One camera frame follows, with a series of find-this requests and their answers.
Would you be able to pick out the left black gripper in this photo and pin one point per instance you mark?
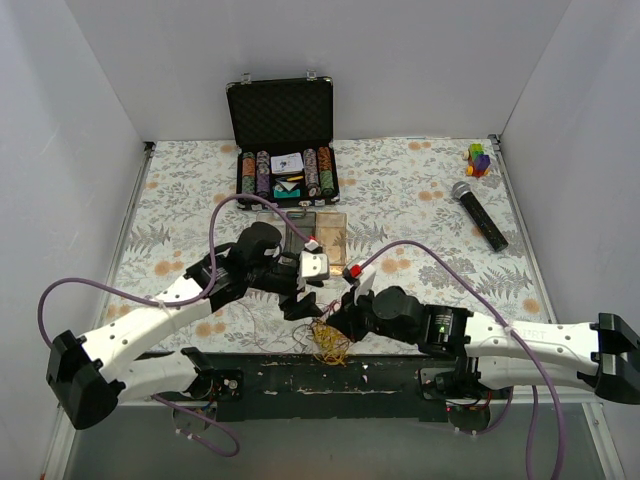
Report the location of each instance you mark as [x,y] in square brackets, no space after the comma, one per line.
[292,288]

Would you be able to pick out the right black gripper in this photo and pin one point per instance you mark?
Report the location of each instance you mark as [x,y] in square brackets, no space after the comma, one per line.
[351,320]

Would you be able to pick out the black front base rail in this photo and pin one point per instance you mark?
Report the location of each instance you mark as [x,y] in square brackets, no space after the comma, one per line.
[299,386]

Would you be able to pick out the clear plastic organizer box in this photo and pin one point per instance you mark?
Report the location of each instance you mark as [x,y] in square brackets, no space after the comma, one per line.
[328,228]

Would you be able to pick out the black poker chip case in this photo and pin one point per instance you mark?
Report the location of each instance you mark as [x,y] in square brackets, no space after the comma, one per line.
[284,116]

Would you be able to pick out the white playing card deck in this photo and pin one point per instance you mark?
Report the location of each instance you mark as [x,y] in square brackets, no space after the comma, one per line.
[287,164]

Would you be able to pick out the orange poker chip row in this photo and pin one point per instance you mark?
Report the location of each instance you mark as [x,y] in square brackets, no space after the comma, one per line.
[248,176]

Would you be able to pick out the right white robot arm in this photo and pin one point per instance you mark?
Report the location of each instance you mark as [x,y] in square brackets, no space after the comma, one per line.
[601,357]

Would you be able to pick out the orange green chip row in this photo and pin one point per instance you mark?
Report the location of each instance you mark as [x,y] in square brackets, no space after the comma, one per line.
[325,171]

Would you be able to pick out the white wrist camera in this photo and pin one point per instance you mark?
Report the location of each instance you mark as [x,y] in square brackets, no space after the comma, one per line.
[360,278]
[313,268]

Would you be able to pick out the black handheld microphone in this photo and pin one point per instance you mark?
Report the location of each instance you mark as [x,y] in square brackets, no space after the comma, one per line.
[462,192]

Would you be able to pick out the grey poker chip row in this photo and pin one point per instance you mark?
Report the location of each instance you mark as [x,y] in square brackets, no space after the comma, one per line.
[311,172]

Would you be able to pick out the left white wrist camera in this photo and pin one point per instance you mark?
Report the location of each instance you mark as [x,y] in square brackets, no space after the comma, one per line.
[313,268]

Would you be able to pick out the teal card box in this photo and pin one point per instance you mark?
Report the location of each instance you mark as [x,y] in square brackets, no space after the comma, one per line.
[285,189]

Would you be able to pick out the colourful toy block train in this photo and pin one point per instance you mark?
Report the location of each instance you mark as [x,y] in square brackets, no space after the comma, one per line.
[478,162]

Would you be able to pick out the purple poker chip row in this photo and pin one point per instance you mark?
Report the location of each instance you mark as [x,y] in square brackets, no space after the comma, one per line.
[263,174]

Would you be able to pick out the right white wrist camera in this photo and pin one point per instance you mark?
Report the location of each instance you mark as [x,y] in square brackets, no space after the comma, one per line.
[360,278]

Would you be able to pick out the floral table mat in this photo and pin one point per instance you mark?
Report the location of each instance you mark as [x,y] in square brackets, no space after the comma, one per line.
[396,193]

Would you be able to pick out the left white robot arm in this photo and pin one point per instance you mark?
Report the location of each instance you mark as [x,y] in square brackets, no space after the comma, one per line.
[93,373]

